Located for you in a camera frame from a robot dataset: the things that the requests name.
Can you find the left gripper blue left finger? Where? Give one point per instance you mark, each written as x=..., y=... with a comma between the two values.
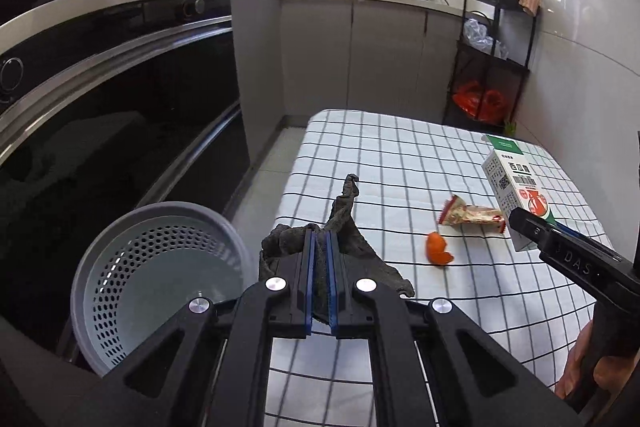
x=309, y=254

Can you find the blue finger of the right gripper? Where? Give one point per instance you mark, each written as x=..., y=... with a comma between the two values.
x=568, y=231
x=527, y=230

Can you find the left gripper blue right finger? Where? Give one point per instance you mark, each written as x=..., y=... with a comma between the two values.
x=331, y=277

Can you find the dark grey rag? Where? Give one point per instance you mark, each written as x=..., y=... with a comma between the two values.
x=284, y=241

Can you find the white green milk carton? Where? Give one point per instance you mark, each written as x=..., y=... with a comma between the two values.
x=515, y=185

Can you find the red snack wrapper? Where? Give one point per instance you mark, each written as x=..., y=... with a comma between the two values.
x=457, y=212

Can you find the orange peel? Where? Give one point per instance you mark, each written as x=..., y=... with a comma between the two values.
x=436, y=250

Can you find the grey perforated trash basket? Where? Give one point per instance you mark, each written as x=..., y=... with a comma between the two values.
x=146, y=266

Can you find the grey kitchen cabinets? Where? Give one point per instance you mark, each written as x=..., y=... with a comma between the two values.
x=295, y=58

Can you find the right hand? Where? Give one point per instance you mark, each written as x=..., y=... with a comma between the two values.
x=610, y=374

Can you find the white black checkered tablecloth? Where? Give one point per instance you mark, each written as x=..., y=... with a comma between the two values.
x=407, y=170

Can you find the red plastic bag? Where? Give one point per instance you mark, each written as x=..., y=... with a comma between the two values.
x=489, y=106

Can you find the black metal shelf rack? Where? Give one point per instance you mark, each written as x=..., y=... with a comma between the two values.
x=508, y=23

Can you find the clear bag on shelf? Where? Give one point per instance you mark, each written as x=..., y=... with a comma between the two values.
x=476, y=35

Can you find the black built-in oven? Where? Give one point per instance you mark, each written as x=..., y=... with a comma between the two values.
x=106, y=106

